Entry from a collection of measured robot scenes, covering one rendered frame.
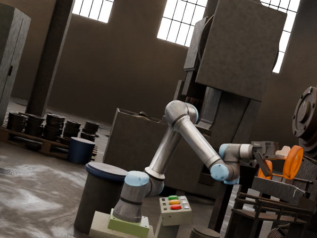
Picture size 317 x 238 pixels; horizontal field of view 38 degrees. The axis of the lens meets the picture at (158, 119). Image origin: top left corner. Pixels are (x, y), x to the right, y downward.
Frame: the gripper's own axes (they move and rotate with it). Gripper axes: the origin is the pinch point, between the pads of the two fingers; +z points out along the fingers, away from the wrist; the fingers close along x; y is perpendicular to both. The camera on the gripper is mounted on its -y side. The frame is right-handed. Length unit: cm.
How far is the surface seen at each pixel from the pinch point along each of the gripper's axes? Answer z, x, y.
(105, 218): -92, -15, -35
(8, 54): -350, 124, 106
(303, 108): -5.8, 37.5, 27.9
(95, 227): -84, -33, -38
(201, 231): -23, -44, -31
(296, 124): -11, 45, 20
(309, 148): -2.3, 37.9, 6.7
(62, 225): -156, 22, -49
